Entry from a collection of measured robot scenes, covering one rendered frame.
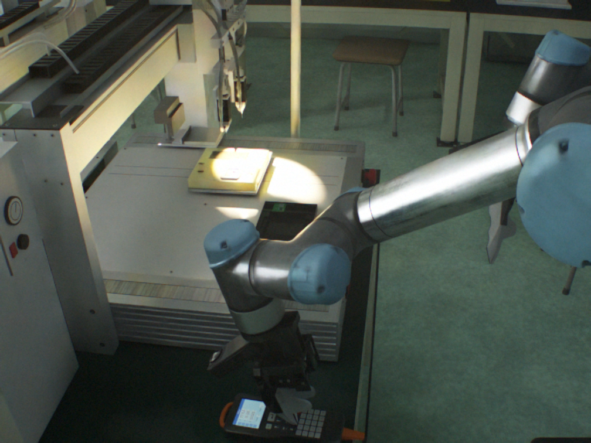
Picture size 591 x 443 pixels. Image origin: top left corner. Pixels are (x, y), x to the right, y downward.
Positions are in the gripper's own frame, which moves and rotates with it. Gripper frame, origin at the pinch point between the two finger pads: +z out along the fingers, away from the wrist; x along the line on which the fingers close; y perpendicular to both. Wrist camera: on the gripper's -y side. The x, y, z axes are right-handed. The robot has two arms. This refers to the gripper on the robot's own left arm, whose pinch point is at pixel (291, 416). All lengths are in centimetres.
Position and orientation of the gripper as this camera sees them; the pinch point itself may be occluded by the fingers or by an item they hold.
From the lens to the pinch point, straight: 110.1
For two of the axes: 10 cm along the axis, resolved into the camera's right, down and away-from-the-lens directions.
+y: 9.4, -1.2, -3.1
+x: 2.0, -5.5, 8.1
